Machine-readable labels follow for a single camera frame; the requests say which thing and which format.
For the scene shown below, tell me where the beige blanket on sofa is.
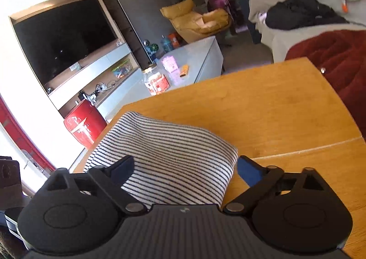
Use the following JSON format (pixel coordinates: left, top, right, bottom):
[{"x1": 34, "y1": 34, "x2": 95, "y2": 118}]
[{"x1": 248, "y1": 0, "x2": 285, "y2": 24}]

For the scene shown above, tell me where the black jacket on sofa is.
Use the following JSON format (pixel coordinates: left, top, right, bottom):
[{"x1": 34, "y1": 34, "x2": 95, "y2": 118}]
[{"x1": 266, "y1": 0, "x2": 348, "y2": 31}]

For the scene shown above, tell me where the glass candy jar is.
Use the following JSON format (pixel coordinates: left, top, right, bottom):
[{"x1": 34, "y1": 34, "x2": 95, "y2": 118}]
[{"x1": 142, "y1": 65, "x2": 170, "y2": 96}]

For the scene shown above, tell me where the grey sofa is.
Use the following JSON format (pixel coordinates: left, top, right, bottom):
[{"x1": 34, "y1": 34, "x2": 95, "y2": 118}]
[{"x1": 249, "y1": 0, "x2": 365, "y2": 63}]

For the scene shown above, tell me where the plastic box with toys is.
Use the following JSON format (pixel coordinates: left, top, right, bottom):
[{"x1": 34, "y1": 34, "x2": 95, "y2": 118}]
[{"x1": 112, "y1": 58, "x2": 133, "y2": 79}]

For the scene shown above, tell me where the striped grey white sweater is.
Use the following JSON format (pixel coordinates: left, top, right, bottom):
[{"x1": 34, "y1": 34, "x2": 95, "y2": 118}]
[{"x1": 84, "y1": 112, "x2": 238, "y2": 207}]

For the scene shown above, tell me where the pink small box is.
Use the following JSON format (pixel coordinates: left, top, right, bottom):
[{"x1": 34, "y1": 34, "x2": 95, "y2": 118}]
[{"x1": 161, "y1": 55, "x2": 179, "y2": 73}]

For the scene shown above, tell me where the orange container on floor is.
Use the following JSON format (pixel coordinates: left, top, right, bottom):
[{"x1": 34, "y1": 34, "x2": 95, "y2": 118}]
[{"x1": 168, "y1": 32, "x2": 182, "y2": 48}]

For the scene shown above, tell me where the white tv shelf unit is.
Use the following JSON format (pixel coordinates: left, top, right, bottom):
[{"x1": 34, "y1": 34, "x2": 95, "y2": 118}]
[{"x1": 9, "y1": 0, "x2": 139, "y2": 117}]

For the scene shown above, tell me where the green ball toy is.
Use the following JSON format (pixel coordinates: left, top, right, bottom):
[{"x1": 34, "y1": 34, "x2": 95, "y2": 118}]
[{"x1": 143, "y1": 39, "x2": 159, "y2": 61}]

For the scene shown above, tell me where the yellow armchair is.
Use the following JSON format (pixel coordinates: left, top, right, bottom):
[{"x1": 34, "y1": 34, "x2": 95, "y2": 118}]
[{"x1": 160, "y1": 0, "x2": 232, "y2": 43}]

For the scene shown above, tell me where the blue water bottle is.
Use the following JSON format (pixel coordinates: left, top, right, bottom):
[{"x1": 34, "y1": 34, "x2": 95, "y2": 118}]
[{"x1": 161, "y1": 35, "x2": 174, "y2": 53}]

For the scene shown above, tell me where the black television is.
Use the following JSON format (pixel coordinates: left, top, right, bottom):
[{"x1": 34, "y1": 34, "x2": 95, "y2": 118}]
[{"x1": 14, "y1": 0, "x2": 117, "y2": 85}]

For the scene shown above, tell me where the white coffee table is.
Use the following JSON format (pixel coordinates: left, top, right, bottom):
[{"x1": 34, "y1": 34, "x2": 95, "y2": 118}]
[{"x1": 97, "y1": 35, "x2": 225, "y2": 122}]

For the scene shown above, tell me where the dark red fleece jacket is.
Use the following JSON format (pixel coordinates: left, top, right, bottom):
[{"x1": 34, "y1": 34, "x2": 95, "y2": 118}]
[{"x1": 285, "y1": 30, "x2": 366, "y2": 136}]

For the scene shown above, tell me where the orange small packet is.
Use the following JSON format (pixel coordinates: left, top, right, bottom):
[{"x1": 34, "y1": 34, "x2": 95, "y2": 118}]
[{"x1": 179, "y1": 65, "x2": 189, "y2": 77}]

